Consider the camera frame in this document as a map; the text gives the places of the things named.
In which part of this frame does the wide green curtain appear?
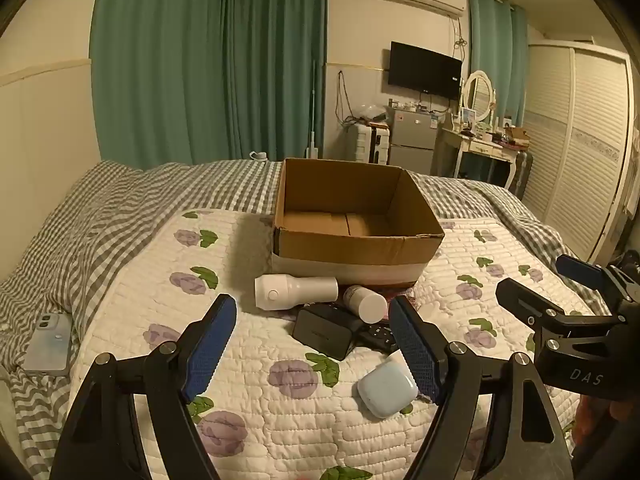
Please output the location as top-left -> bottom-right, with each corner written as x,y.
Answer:
89,0 -> 328,167

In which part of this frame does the white dressing table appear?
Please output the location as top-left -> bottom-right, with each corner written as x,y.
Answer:
439,125 -> 531,191

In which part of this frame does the black wall television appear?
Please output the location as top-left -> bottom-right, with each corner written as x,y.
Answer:
388,41 -> 463,101

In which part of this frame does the light blue earbud case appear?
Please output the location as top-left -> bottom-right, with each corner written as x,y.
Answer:
357,362 -> 418,419

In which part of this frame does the dark suitcase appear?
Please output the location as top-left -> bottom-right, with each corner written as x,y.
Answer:
510,150 -> 535,198

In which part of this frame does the white ribbed suitcase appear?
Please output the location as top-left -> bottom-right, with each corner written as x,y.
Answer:
348,124 -> 391,165

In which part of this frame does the white louvered wardrobe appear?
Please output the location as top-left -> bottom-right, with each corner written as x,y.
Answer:
520,40 -> 636,261

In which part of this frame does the white cylindrical device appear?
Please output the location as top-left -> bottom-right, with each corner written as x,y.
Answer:
254,275 -> 340,309

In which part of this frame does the narrow green curtain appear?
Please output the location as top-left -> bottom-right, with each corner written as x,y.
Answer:
467,0 -> 530,126

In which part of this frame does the floral white quilt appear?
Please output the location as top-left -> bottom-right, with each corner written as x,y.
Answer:
70,207 -> 596,480

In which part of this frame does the white flat mop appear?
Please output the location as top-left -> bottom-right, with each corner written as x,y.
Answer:
304,60 -> 321,160

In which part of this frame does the black rectangular box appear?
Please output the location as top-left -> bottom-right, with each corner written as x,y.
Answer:
292,305 -> 361,362

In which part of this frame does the white oval mirror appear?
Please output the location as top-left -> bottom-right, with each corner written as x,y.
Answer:
462,70 -> 497,123

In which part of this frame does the black remote control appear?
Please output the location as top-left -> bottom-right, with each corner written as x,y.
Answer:
350,322 -> 401,353

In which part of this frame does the hanging wall cable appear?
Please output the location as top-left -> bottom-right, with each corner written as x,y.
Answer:
336,71 -> 351,126

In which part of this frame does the clear plastic bag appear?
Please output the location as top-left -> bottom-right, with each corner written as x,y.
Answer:
350,102 -> 388,126

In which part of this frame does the brown cardboard box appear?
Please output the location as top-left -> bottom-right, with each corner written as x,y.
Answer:
271,158 -> 446,288

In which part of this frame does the white-capped pill bottle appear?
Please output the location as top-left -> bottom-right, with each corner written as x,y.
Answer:
342,285 -> 388,324

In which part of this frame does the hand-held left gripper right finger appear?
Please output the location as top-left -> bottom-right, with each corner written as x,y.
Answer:
389,296 -> 576,480

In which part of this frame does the silver small fridge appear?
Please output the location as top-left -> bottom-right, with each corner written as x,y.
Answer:
387,106 -> 443,177

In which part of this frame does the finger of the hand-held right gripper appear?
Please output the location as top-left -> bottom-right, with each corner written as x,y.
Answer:
495,277 -> 618,333
555,254 -> 626,306

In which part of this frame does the person's right hand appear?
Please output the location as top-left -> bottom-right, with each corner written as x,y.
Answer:
574,392 -> 640,456

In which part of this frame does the silver smartphone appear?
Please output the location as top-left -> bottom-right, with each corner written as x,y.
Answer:
24,312 -> 76,377

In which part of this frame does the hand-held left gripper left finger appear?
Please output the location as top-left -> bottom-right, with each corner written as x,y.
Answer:
50,294 -> 238,480

